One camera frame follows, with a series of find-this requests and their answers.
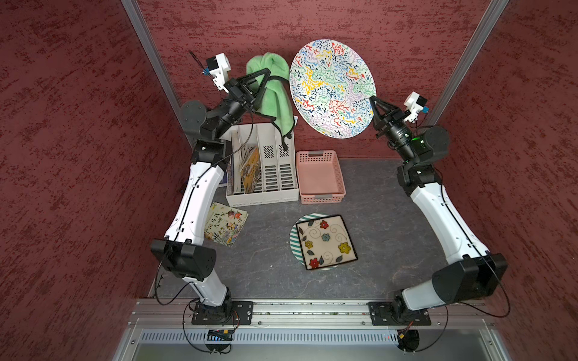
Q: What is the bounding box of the orange comic book in rack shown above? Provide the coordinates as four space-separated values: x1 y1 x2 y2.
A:
240 147 260 194

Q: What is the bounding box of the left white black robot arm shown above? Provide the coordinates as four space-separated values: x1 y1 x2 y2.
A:
151 69 271 322

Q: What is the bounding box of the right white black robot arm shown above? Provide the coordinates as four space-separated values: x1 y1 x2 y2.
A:
369 93 507 324

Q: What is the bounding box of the green microfiber cloth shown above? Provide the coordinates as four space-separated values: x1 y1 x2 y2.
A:
246 53 295 151

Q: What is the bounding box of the green striped round plate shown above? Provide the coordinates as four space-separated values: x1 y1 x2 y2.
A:
288 213 328 266

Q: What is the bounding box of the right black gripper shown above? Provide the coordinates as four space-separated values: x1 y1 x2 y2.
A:
369 95 417 163

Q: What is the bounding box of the white file organizer rack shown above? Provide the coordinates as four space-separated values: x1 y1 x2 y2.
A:
222 123 299 208

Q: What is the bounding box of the aluminium corner post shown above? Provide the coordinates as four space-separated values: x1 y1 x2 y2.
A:
121 0 195 147
425 0 509 126

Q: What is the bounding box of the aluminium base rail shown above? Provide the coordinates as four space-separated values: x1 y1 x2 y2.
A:
127 299 497 330

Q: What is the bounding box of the pink plastic basket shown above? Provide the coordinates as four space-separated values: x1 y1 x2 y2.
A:
296 150 346 205

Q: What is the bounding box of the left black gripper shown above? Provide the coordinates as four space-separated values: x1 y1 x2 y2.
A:
212 67 271 138

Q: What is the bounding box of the floral picture book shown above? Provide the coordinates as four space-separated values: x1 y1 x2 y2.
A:
204 202 248 247

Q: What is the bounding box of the square floral plate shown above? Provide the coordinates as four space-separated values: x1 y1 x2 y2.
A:
295 215 358 271

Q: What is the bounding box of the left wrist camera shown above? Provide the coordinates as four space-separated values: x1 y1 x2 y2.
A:
188 51 231 93

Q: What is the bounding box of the right aluminium corner post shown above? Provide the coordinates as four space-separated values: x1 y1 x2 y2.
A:
425 0 509 126

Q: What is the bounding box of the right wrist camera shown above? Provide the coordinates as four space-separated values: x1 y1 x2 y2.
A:
403 92 429 123

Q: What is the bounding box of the round colourful speckled plate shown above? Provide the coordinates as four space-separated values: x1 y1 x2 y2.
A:
289 39 376 139

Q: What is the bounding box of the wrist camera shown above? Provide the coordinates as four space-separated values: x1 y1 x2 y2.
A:
188 51 231 93
403 92 429 123

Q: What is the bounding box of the left aluminium corner post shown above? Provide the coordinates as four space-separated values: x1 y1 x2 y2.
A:
121 0 195 147

